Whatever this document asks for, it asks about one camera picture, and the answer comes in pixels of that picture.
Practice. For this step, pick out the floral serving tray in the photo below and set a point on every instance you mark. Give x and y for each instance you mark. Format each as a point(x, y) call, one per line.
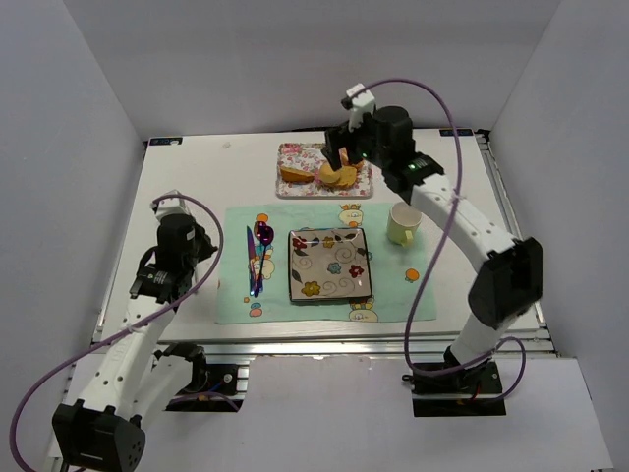
point(309, 157)

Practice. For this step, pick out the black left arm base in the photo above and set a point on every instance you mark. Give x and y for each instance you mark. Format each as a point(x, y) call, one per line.
point(213, 386)

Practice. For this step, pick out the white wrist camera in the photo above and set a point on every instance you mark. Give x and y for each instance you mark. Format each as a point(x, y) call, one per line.
point(170, 203)
point(359, 101)

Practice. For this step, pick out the round bread roll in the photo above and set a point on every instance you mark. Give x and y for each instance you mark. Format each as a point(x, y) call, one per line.
point(327, 176)

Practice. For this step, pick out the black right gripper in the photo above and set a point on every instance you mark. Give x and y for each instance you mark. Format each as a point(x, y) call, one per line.
point(339, 143)

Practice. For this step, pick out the yellow green mug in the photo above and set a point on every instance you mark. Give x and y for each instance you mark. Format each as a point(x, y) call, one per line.
point(403, 223)

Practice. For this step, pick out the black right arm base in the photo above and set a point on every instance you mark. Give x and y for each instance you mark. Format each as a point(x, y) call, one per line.
point(469, 393)

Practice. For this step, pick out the bread wedge slice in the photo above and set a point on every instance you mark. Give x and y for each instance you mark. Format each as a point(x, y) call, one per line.
point(295, 176)

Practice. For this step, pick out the green placemat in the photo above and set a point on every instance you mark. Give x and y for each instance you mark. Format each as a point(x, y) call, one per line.
point(396, 271)

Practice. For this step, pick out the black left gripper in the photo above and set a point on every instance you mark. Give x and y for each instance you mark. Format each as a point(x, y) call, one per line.
point(200, 247)

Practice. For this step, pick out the iridescent knife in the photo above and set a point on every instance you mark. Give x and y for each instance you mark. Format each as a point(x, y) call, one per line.
point(251, 259)

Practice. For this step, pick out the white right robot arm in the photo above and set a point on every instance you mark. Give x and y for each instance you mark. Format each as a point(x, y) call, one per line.
point(509, 271)

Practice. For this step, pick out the sliced bread piece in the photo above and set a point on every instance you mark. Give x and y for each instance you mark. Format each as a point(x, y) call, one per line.
point(348, 177)

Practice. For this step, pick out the square floral plate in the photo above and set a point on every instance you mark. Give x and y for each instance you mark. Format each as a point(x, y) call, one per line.
point(328, 265)

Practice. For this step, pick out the orange striped bun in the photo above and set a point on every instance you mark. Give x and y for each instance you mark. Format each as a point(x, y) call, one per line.
point(351, 160)

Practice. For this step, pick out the iridescent purple spoon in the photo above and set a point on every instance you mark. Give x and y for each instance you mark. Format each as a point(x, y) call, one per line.
point(265, 235)

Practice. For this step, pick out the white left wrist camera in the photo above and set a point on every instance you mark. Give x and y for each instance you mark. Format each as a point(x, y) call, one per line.
point(170, 203)

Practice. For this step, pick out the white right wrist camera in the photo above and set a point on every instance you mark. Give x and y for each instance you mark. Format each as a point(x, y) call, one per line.
point(359, 101)

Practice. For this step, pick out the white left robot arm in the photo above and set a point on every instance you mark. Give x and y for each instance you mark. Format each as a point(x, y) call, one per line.
point(105, 428)

